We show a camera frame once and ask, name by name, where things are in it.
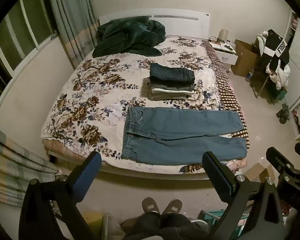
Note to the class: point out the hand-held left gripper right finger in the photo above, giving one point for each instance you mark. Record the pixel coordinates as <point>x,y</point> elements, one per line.
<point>216,178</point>

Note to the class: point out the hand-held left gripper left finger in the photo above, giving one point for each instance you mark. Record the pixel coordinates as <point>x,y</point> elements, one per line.
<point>87,173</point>

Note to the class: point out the light blue jeans pants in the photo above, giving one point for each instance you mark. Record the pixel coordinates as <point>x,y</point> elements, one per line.
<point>180,135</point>

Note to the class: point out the small cardboard box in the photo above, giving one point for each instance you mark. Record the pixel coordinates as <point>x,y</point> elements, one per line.
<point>258,172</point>

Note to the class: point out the teal rack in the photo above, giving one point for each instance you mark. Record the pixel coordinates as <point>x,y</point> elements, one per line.
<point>212,217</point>

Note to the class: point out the pair of dark sandals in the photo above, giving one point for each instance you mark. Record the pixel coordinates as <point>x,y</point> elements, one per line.
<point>283,113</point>

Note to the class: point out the yellow box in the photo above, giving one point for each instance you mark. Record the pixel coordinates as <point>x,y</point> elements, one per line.
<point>92,221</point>

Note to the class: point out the grey slipper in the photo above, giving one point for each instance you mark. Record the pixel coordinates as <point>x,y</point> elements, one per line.
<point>150,206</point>
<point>172,207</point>

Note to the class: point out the person's dark trouser legs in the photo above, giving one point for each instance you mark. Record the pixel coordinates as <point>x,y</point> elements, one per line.
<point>165,226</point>

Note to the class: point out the green striped curtain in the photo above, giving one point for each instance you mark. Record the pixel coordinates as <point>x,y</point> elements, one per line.
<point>15,165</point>
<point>70,20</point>

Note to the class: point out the white puffy jacket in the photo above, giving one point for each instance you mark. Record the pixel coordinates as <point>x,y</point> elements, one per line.
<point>281,77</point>

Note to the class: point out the chair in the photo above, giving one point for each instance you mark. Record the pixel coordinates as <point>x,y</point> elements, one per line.
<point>260,85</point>

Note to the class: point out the bed with floral cover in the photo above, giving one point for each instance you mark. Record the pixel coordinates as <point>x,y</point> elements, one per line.
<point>100,90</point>

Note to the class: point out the plastic bottle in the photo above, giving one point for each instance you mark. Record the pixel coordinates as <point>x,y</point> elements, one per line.
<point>250,74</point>

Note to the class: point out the brown checkered bed sheet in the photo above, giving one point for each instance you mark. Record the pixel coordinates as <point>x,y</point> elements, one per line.
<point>225,85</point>

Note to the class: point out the large cardboard box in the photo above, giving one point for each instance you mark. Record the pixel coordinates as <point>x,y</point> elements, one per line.
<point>245,58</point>

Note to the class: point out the dark blue folded jeans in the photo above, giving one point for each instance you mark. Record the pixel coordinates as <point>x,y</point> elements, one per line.
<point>171,73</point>

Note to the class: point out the white fluffy garment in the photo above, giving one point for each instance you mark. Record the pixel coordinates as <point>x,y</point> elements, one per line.
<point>261,42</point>

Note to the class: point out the white nightstand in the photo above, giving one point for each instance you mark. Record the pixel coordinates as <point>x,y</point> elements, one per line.
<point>226,56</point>

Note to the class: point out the dark green plush blanket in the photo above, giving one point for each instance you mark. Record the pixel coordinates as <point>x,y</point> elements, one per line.
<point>130,37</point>

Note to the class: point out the window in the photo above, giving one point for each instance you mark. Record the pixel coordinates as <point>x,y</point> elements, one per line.
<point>17,37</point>

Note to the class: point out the white bed headboard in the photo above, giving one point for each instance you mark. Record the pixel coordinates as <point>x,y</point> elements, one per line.
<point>185,22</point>

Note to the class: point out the bed frame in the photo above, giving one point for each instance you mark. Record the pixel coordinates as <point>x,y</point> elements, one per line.
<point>150,173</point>

